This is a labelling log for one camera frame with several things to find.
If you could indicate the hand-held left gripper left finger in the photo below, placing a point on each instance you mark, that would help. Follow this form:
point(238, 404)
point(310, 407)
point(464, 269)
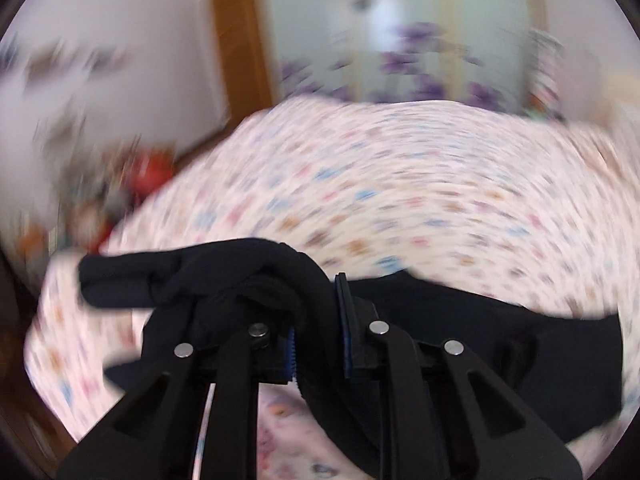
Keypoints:
point(270, 360)

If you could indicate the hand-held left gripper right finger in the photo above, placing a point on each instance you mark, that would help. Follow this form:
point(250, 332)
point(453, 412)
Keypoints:
point(346, 320)

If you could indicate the black pants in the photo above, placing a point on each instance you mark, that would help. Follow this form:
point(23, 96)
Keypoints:
point(500, 360)

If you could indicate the red round object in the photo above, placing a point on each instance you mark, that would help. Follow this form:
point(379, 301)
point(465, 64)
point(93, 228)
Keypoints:
point(150, 172)

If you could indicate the wooden door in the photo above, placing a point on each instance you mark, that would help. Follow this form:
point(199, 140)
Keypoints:
point(240, 50)

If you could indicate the purple floral curtain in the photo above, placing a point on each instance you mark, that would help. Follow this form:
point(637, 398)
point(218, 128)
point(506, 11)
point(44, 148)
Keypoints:
point(400, 25)

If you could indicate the clear tube of plush toys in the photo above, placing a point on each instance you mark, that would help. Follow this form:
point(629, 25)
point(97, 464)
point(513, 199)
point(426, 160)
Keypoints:
point(545, 75)

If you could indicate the white wall shelf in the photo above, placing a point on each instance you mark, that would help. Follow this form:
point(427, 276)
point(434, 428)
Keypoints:
point(65, 60)

